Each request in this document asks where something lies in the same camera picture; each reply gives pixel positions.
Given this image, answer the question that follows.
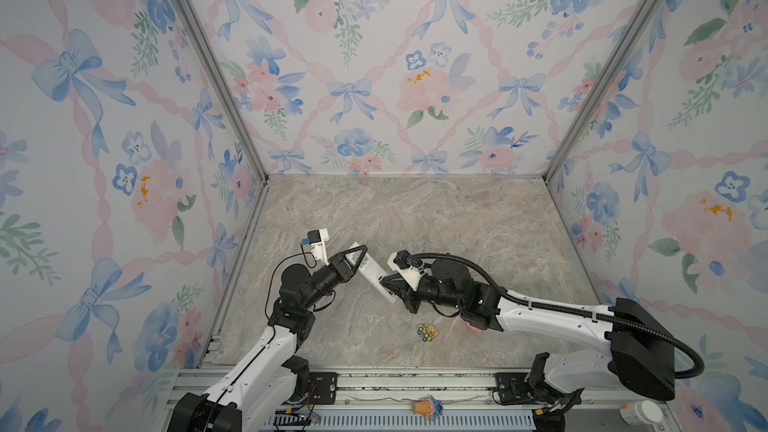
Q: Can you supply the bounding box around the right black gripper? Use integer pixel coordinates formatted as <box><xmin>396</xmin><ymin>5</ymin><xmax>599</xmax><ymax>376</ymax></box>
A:
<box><xmin>380</xmin><ymin>275</ymin><xmax>465</xmax><ymax>318</ymax></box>

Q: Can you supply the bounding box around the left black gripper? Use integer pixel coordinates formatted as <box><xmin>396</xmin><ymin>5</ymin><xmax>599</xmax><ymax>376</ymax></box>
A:
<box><xmin>301</xmin><ymin>247</ymin><xmax>364</xmax><ymax>314</ymax></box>

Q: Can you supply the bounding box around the white remote control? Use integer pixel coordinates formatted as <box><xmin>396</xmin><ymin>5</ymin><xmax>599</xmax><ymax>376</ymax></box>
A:
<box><xmin>357</xmin><ymin>253</ymin><xmax>398</xmax><ymax>304</ymax></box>

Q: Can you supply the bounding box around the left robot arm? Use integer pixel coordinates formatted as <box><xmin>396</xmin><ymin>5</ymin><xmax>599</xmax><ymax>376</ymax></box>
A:
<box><xmin>167</xmin><ymin>245</ymin><xmax>367</xmax><ymax>431</ymax></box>

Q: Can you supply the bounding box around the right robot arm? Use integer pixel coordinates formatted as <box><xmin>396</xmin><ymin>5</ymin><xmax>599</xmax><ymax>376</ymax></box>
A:
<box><xmin>380</xmin><ymin>273</ymin><xmax>675</xmax><ymax>401</ymax></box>

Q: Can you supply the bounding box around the green yellow battery pack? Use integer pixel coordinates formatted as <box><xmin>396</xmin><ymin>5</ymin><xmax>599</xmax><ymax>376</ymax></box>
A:
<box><xmin>417</xmin><ymin>324</ymin><xmax>438</xmax><ymax>342</ymax></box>

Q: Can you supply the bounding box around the pink blue plush toy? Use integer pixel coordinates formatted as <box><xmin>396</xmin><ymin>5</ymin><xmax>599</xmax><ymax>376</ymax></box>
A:
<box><xmin>411</xmin><ymin>396</ymin><xmax>443</xmax><ymax>420</ymax></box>

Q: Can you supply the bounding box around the small circuit board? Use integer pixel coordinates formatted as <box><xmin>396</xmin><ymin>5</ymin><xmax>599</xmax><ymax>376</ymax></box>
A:
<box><xmin>272</xmin><ymin>409</ymin><xmax>320</xmax><ymax>431</ymax></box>

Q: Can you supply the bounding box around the white cup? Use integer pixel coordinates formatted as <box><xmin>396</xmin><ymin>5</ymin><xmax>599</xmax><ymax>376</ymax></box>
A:
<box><xmin>619</xmin><ymin>400</ymin><xmax>664</xmax><ymax>426</ymax></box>

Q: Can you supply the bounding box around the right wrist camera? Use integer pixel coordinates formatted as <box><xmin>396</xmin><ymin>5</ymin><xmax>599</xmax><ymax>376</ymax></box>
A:
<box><xmin>387</xmin><ymin>250</ymin><xmax>426</xmax><ymax>291</ymax></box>

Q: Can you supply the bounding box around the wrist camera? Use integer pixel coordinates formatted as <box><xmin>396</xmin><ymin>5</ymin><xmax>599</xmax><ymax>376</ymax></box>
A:
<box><xmin>387</xmin><ymin>250</ymin><xmax>426</xmax><ymax>291</ymax></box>
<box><xmin>301</xmin><ymin>228</ymin><xmax>329</xmax><ymax>265</ymax></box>

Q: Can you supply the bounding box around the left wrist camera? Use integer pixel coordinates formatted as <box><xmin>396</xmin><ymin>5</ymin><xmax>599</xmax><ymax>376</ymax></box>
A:
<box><xmin>301</xmin><ymin>228</ymin><xmax>329</xmax><ymax>265</ymax></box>

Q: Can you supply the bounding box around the black corrugated cable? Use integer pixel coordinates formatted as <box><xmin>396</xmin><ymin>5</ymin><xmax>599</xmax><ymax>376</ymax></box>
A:
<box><xmin>407</xmin><ymin>253</ymin><xmax>706</xmax><ymax>380</ymax></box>

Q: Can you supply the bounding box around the aluminium front rail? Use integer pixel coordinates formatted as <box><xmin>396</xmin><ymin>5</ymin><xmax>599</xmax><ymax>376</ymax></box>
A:
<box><xmin>158</xmin><ymin>365</ymin><xmax>679</xmax><ymax>432</ymax></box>

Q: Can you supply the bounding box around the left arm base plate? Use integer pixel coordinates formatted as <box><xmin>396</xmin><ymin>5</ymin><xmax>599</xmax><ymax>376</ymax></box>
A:
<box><xmin>298</xmin><ymin>372</ymin><xmax>339</xmax><ymax>405</ymax></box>

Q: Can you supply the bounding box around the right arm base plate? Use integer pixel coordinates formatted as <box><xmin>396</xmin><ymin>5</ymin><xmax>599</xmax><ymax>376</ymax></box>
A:
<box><xmin>493</xmin><ymin>372</ymin><xmax>583</xmax><ymax>406</ymax></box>

